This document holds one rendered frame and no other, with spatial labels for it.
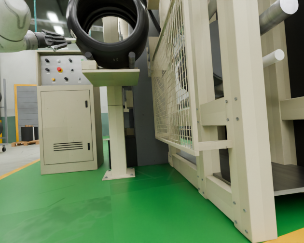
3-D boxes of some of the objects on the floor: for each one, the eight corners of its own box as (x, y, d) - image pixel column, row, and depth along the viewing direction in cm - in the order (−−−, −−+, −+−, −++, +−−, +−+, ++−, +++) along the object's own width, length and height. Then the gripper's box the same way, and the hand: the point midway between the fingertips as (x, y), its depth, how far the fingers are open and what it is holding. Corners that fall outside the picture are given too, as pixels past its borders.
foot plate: (106, 171, 155) (106, 169, 155) (134, 168, 159) (134, 166, 159) (102, 180, 128) (102, 178, 129) (135, 177, 132) (134, 174, 132)
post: (113, 172, 149) (98, -83, 156) (127, 171, 151) (111, -81, 158) (111, 177, 136) (94, -102, 143) (127, 175, 138) (110, -100, 145)
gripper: (25, 34, 84) (67, 36, 102) (40, 56, 85) (78, 53, 103) (27, 23, 79) (71, 27, 98) (43, 46, 80) (83, 45, 98)
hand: (70, 40), depth 98 cm, fingers closed
